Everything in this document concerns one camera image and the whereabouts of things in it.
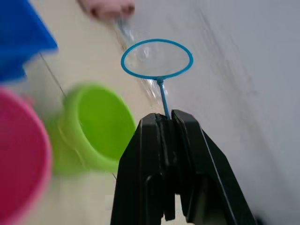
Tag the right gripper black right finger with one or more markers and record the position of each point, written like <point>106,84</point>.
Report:
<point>201,175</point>

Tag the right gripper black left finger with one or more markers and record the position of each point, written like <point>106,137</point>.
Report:
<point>140,164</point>

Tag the blue hoop fishing net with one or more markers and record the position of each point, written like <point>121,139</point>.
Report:
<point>164,98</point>

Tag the green plastic bucket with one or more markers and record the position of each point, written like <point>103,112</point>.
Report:
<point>100,126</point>

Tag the pink plastic bucket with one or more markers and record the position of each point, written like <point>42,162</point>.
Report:
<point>21,152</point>

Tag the blue plastic tub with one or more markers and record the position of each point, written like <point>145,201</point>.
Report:
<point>21,35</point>

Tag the clear plastic bag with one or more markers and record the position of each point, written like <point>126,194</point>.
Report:
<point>126,35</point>

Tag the pink rolled mat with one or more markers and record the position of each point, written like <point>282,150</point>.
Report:
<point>105,8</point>

